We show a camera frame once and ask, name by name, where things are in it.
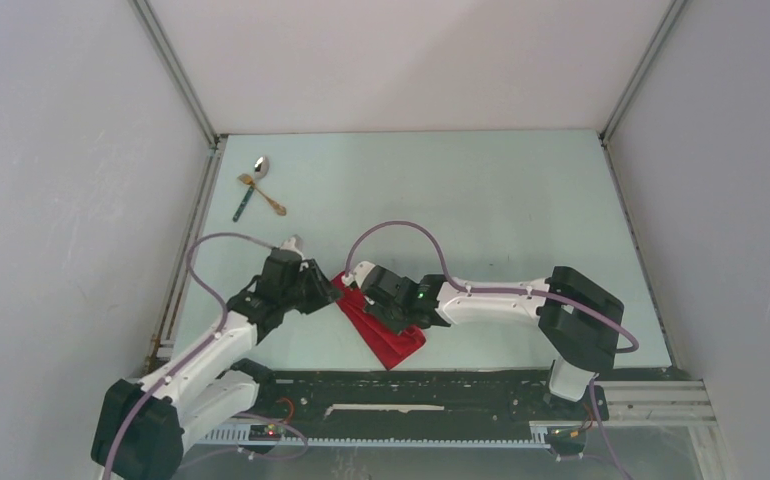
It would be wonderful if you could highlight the red satin napkin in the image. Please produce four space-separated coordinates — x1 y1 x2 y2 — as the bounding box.
331 274 427 371

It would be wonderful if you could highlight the gold fork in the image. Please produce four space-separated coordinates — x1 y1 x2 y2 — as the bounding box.
238 174 287 216

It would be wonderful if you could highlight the silver spoon teal handle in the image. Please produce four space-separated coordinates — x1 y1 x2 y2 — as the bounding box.
232 156 270 222

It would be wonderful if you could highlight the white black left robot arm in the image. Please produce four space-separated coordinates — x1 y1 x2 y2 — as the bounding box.
90 248 342 479

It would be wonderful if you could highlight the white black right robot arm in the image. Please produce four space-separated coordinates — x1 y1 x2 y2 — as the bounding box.
340 261 625 418

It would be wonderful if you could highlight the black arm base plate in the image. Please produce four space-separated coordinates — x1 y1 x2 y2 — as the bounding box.
251 370 609 444

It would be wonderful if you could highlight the white slotted cable duct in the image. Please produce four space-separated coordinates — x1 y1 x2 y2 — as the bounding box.
196 423 550 449

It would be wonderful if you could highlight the left aluminium frame post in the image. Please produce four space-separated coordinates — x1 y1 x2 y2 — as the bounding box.
128 0 220 148

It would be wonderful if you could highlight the aluminium frame post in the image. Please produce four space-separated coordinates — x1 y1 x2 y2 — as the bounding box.
599 0 691 145
128 0 220 148

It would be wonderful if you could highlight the right aluminium frame post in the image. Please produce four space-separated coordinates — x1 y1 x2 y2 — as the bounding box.
599 0 691 145

